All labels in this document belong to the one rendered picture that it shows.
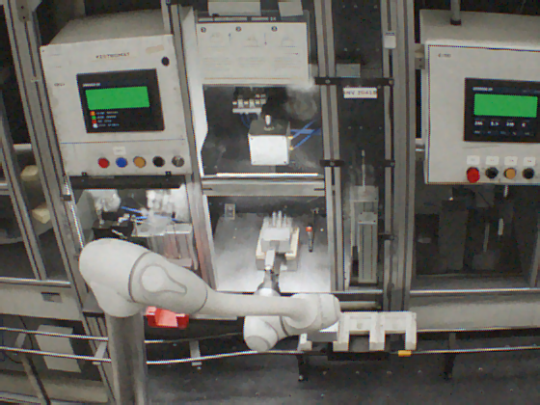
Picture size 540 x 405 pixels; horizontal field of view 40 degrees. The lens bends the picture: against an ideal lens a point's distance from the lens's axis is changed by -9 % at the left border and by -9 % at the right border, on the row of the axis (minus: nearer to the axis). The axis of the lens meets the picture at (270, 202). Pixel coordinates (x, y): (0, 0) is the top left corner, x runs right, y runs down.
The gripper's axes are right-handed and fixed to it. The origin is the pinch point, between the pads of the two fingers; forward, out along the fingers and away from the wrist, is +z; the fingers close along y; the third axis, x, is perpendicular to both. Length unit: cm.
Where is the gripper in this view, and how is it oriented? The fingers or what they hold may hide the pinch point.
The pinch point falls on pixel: (275, 256)
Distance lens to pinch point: 265.6
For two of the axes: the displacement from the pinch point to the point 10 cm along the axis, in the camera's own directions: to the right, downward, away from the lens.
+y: -0.8, -8.2, -5.7
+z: 1.2, -5.8, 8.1
